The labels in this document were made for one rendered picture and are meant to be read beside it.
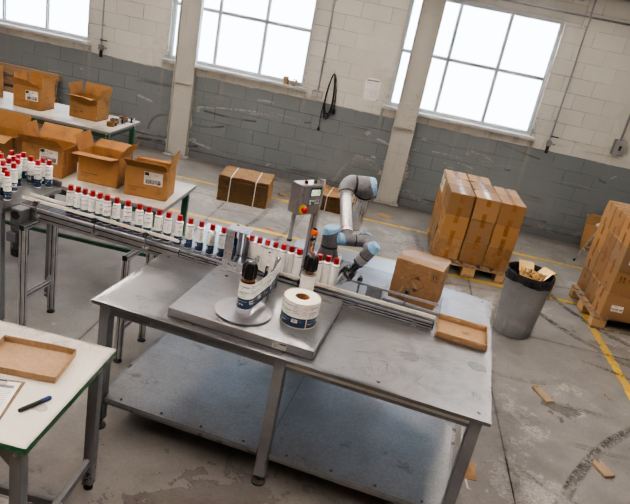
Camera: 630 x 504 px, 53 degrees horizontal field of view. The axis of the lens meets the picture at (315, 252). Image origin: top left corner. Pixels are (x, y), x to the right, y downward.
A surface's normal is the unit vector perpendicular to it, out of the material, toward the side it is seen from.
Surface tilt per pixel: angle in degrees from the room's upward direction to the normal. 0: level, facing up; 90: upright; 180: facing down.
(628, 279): 88
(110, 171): 90
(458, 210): 91
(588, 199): 90
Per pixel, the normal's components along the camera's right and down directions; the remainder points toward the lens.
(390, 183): -0.15, 0.34
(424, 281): -0.38, 0.27
